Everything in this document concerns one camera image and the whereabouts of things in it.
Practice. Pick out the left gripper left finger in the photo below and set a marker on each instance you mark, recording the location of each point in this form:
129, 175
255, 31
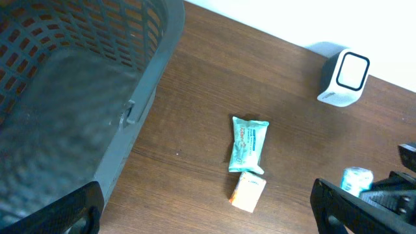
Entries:
81, 208

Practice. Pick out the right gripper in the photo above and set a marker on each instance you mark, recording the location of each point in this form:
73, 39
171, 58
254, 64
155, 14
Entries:
396, 194

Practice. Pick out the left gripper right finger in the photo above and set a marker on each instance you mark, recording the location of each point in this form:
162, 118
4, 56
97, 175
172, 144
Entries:
337, 211

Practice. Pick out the teal Kleenex tissue pack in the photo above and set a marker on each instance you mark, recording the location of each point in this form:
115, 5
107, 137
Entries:
356, 180

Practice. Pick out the orange Kleenex tissue pack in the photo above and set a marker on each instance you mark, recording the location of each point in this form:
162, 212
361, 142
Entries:
247, 191

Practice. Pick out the grey plastic mesh basket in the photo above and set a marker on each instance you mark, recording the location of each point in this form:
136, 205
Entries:
78, 79

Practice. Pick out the teal wet wipes packet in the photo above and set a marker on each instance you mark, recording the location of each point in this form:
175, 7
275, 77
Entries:
249, 138

